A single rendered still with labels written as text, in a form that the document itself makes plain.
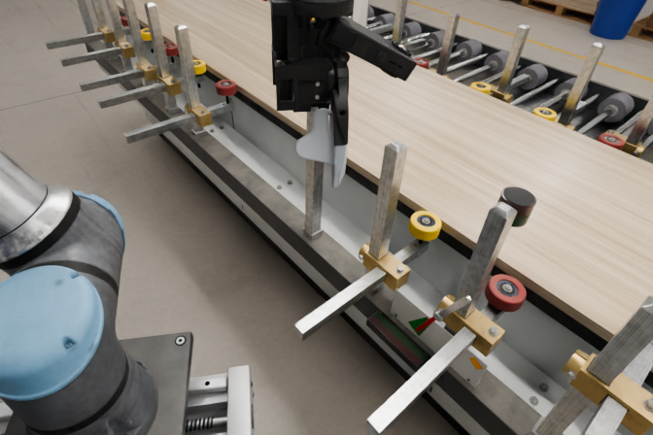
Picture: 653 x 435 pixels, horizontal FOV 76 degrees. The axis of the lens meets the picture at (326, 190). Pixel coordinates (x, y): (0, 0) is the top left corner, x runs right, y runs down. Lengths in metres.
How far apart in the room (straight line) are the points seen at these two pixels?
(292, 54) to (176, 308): 1.72
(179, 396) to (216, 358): 1.23
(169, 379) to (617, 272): 0.98
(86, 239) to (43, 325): 0.13
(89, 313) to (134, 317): 1.61
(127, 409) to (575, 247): 1.01
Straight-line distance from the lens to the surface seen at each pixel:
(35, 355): 0.49
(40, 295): 0.53
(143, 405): 0.64
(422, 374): 0.90
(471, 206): 1.20
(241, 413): 0.70
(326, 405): 1.78
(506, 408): 1.11
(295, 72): 0.46
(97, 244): 0.60
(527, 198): 0.83
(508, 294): 1.01
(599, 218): 1.34
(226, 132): 1.97
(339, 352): 1.88
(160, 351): 0.72
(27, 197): 0.57
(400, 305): 1.10
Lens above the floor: 1.63
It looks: 39 degrees down
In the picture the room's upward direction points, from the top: 3 degrees clockwise
